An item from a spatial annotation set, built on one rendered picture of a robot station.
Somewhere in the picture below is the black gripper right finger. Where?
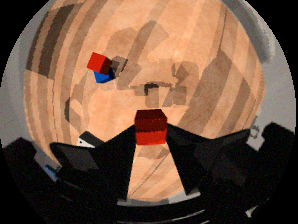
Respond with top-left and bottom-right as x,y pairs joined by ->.
166,123 -> 251,196

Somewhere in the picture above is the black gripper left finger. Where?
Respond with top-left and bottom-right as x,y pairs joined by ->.
49,124 -> 137,202

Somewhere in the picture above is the blue cube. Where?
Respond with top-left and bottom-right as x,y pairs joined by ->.
93,67 -> 114,84

